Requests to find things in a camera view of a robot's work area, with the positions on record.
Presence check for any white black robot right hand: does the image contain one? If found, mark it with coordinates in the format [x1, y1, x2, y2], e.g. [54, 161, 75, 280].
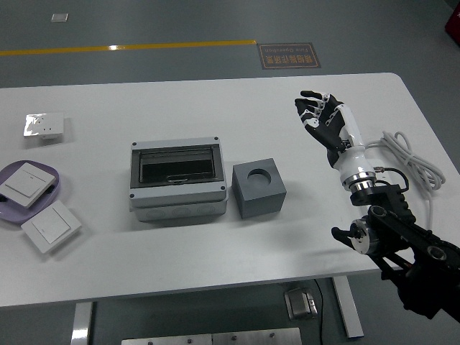
[294, 89, 375, 185]

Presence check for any grey electrical box with lid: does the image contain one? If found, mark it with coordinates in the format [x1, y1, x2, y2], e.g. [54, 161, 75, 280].
[128, 135, 230, 223]

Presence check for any grey cube with round hole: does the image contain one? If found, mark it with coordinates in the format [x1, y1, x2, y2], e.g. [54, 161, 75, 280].
[231, 157, 288, 220]

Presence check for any silver floor socket box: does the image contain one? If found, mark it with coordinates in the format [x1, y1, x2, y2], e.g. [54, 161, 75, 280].
[283, 286, 319, 322]

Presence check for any brown floor sign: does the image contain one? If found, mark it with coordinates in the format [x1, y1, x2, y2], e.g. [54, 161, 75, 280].
[256, 42, 322, 70]

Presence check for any white table leg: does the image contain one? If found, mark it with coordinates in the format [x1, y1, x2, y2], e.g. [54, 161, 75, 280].
[70, 301, 94, 345]
[331, 276, 364, 339]

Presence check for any red object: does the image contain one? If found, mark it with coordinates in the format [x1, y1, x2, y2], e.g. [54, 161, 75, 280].
[443, 0, 460, 42]

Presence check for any purple tray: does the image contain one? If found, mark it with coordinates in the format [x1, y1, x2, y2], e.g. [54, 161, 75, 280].
[0, 160, 62, 228]

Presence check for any white power cord with plug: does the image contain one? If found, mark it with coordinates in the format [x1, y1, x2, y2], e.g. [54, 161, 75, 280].
[363, 130, 446, 233]

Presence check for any thin black floor cable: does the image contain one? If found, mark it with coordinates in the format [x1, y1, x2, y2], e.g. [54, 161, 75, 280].
[314, 279, 326, 345]

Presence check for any grey metal base plate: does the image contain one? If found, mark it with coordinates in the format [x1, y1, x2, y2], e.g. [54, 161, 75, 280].
[121, 333, 213, 345]
[211, 327, 303, 345]

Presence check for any white wall switch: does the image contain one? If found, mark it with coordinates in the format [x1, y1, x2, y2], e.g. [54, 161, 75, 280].
[0, 162, 60, 208]
[20, 200, 83, 254]

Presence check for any white wall socket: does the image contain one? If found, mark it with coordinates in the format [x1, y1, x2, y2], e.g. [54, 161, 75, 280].
[23, 112, 65, 140]

